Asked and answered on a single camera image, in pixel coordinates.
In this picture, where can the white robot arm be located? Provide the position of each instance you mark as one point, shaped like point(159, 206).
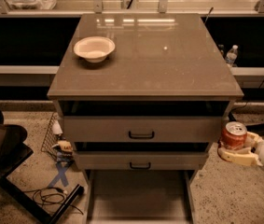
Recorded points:
point(260, 152)

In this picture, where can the grey top drawer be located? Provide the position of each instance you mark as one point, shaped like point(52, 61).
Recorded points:
point(132, 129)

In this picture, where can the grey drawer cabinet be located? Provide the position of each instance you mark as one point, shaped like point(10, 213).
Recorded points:
point(163, 65)

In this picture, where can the wire mesh basket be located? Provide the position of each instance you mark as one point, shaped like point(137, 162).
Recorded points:
point(50, 139)

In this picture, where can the grey open bottom drawer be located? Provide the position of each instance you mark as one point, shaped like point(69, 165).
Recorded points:
point(139, 197)

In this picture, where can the black table left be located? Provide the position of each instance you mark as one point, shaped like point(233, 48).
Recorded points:
point(36, 173)

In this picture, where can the white paper bowl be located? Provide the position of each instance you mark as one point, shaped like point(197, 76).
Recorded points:
point(94, 49)

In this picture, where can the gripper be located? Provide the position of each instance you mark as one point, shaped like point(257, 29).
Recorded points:
point(253, 141)

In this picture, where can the clear water bottle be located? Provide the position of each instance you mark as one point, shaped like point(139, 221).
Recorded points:
point(231, 56)

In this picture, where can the red coke can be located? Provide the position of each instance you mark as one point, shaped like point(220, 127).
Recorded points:
point(233, 135)

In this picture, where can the grey middle drawer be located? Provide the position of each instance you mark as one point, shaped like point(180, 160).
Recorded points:
point(132, 160)

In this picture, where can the blue tape cross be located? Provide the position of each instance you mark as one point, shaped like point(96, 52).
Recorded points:
point(61, 176)

